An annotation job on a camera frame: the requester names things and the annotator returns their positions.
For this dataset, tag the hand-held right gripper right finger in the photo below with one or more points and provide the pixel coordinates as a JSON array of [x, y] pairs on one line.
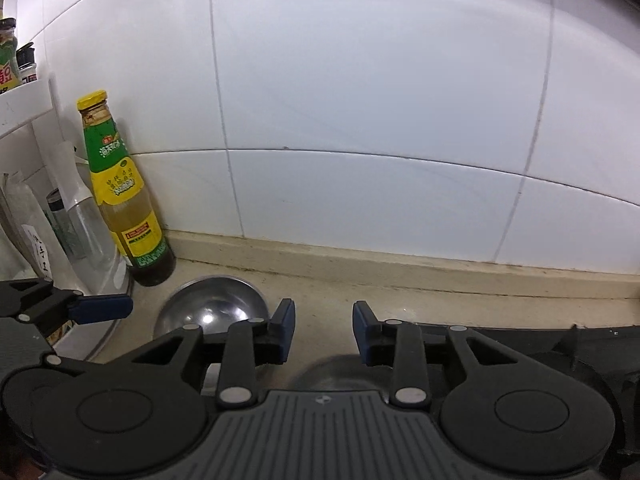
[[361, 332]]

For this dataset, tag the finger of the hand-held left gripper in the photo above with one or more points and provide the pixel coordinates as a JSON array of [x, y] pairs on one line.
[[100, 308], [62, 364]]

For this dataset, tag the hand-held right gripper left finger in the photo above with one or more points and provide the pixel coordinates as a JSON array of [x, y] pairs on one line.
[[286, 330]]

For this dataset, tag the steel bowl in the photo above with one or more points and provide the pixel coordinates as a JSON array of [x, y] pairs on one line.
[[210, 305]]

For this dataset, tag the grey cap glass bottle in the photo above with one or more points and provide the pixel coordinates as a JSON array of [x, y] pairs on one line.
[[62, 225]]

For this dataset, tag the yellow cap green label bottle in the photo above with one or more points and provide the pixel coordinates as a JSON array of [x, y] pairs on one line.
[[127, 210]]

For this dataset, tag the white two-tier spice rack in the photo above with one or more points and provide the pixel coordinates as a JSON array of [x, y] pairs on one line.
[[25, 105]]

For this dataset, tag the black gas stove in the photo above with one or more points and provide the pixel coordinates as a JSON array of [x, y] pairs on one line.
[[600, 355]]

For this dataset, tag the black cap spice shaker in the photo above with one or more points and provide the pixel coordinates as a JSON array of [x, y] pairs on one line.
[[27, 65]]

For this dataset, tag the dark lid sauce jar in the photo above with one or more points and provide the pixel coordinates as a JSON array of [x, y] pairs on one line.
[[7, 55]]

